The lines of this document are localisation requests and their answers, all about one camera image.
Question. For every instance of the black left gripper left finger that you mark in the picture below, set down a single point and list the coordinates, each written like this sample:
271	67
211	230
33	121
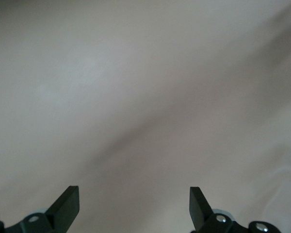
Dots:
63	208

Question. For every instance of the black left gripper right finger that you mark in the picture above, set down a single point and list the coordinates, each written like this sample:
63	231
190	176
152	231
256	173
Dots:
201	213

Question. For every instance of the brown table cover sheet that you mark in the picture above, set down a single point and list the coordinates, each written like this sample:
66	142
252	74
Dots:
145	97

